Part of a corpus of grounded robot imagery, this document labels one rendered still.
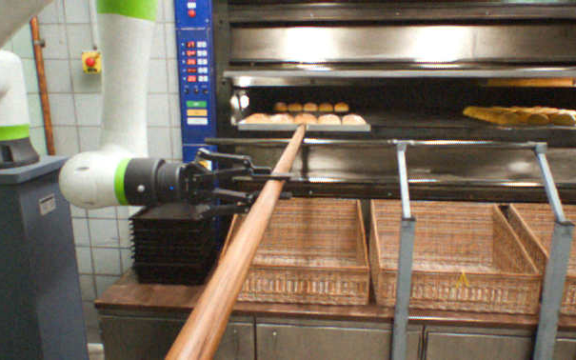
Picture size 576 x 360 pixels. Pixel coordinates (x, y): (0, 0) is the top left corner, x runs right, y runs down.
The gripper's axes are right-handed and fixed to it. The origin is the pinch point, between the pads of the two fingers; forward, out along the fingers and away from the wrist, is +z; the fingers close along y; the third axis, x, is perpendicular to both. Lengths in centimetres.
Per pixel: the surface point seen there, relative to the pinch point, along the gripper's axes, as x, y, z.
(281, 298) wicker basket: -67, 60, -5
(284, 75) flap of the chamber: -101, -21, -7
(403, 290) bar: -55, 48, 37
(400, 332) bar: -55, 64, 37
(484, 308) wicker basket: -65, 59, 68
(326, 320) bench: -61, 64, 12
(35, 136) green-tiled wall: -108, 7, -123
